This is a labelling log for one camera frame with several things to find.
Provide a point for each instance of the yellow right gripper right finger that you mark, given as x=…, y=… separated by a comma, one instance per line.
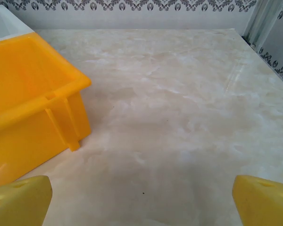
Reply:
x=266, y=204

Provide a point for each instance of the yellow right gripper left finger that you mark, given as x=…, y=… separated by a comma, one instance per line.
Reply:
x=19, y=202

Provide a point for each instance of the yellow plastic bin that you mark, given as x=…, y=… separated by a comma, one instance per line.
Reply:
x=26, y=131

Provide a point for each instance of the white plastic bin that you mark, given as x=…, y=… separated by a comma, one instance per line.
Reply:
x=14, y=26

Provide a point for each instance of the aluminium frame post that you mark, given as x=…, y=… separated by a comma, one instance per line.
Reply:
x=261, y=18

